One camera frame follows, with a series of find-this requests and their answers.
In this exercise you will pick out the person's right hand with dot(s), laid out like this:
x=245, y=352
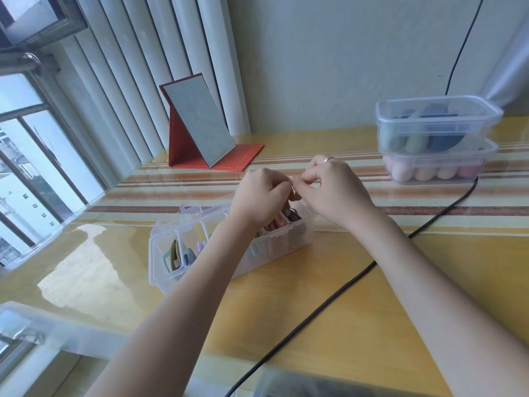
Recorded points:
x=339, y=194

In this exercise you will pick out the person's left hand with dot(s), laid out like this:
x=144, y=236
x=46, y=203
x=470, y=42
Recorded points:
x=258, y=198

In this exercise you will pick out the person's right thumb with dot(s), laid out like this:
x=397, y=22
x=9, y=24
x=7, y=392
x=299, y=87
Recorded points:
x=310, y=183

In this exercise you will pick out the person's left fingers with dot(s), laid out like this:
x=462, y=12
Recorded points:
x=279, y=183

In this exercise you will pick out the person's right forearm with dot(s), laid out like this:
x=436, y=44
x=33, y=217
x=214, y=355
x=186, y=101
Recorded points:
x=438, y=301

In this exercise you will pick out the person's left forearm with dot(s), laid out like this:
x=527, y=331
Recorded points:
x=182, y=318

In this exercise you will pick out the pink red small puffs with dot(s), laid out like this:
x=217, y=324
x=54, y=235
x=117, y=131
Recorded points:
x=276, y=225

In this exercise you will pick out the pale pink egg sponge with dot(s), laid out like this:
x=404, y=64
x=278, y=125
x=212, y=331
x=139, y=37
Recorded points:
x=425, y=172
x=400, y=171
x=446, y=171

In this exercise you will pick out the mint green makeup sponge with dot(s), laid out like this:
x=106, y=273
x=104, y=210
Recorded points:
x=392, y=138

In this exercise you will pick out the red folding stand mirror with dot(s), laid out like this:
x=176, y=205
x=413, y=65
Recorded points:
x=202, y=119

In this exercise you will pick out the purple small puff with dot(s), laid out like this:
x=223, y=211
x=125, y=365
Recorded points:
x=201, y=246

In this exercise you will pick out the clear compartment organizer box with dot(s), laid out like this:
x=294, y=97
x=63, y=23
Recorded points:
x=194, y=260

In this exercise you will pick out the blue small puff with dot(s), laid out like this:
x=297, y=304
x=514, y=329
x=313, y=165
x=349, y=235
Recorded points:
x=188, y=257

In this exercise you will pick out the green powder puff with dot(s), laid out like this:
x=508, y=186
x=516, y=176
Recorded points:
x=172, y=256

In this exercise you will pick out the clear container with pink sponges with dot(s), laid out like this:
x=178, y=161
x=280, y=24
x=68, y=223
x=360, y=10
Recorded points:
x=438, y=167

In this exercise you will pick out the dark blue makeup sponge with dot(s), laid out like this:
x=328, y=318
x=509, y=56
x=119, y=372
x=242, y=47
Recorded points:
x=444, y=134

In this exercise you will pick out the clear container with blue sponges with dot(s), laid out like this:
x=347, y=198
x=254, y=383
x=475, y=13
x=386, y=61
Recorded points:
x=438, y=115

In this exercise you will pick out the bright pink egg sponge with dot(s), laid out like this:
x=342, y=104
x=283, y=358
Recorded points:
x=469, y=169

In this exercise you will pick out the white vertical blinds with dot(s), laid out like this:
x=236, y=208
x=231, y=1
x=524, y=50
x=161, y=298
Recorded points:
x=136, y=78

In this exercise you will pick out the clear plastic storage box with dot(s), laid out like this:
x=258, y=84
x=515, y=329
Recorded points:
x=62, y=330

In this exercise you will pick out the grey window frame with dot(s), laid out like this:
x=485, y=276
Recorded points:
x=29, y=61

